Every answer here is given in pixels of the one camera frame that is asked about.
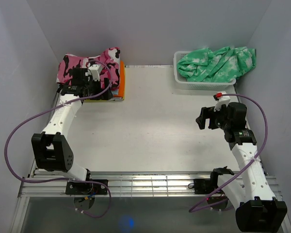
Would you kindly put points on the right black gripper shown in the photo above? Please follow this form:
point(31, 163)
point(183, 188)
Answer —
point(209, 112)

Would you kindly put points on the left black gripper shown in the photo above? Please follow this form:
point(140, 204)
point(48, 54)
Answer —
point(106, 95)

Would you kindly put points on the green tie-dye trousers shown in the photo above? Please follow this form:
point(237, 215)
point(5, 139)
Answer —
point(220, 66)

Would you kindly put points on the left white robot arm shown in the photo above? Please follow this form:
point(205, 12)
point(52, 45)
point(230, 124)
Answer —
point(51, 149)

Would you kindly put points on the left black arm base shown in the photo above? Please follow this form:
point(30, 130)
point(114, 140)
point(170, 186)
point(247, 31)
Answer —
point(77, 188)

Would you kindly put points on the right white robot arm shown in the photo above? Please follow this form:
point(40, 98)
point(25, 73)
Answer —
point(257, 208)

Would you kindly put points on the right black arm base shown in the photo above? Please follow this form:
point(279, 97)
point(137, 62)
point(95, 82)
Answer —
point(202, 186)

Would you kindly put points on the yellow patterned folded trousers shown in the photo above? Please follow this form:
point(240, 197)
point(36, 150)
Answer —
point(99, 99)

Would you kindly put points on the light blue folded trousers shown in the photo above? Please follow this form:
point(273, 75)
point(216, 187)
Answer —
point(115, 92)

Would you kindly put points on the orange folded trousers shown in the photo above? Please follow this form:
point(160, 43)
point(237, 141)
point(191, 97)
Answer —
point(121, 90)

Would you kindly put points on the pink camouflage folded trousers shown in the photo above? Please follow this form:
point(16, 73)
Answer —
point(110, 57)

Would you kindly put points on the white plastic basket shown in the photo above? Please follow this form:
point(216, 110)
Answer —
point(184, 84)

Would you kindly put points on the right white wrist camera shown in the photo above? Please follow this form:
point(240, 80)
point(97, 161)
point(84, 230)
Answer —
point(221, 99)

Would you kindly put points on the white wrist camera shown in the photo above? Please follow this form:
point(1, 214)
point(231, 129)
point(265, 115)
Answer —
point(95, 71)
point(221, 99)

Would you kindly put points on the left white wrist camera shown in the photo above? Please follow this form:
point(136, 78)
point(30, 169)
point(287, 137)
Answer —
point(95, 71)

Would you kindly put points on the aluminium frame rail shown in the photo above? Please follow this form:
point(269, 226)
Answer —
point(145, 184)

